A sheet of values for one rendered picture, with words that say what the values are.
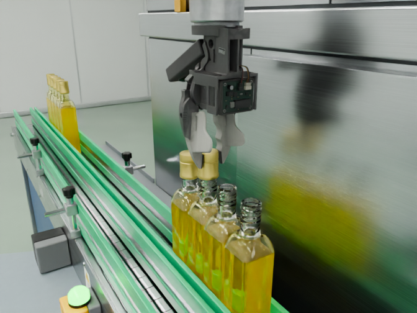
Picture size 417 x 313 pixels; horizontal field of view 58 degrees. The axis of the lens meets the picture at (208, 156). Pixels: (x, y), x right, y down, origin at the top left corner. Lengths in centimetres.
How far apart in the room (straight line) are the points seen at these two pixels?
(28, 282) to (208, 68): 77
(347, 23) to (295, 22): 9
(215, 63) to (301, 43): 14
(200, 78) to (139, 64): 624
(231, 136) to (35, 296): 67
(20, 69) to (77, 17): 115
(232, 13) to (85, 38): 596
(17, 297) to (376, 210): 84
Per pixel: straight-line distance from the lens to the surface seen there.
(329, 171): 58
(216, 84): 50
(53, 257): 110
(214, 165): 60
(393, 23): 52
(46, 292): 106
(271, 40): 66
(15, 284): 112
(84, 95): 652
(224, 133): 60
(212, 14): 52
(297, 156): 62
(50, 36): 633
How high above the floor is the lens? 138
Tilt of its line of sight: 20 degrees down
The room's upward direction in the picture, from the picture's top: straight up
